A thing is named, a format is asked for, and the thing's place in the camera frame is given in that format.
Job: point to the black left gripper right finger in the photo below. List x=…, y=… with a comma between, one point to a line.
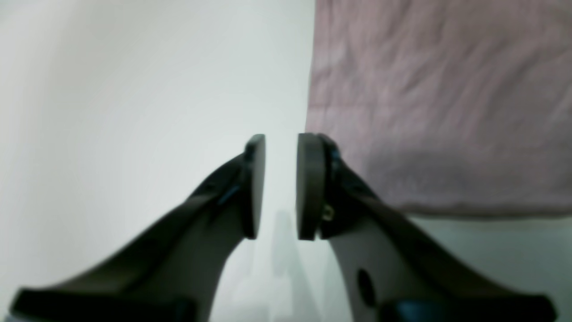
x=393, y=271

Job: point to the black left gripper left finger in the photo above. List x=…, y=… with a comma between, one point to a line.
x=171, y=271

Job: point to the mauve pink T-shirt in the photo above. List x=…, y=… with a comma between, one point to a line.
x=449, y=107

